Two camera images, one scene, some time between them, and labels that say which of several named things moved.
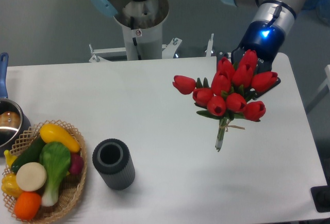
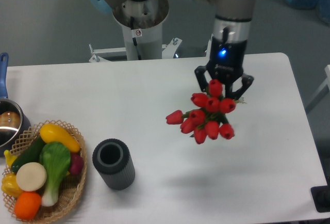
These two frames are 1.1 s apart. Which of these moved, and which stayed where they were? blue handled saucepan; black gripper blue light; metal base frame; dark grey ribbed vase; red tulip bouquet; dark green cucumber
Moved: black gripper blue light; red tulip bouquet
Stayed: metal base frame; dark green cucumber; blue handled saucepan; dark grey ribbed vase
